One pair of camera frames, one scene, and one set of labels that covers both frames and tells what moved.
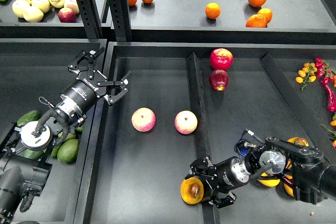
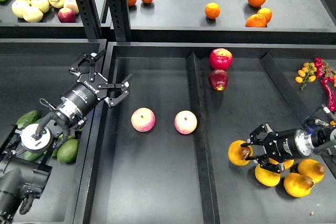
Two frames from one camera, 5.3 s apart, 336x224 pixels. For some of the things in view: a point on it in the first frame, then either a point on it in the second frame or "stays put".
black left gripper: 82,94 stays put
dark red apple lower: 219,79 stays put
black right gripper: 222,176 to 281,146
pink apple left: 143,119 stays put
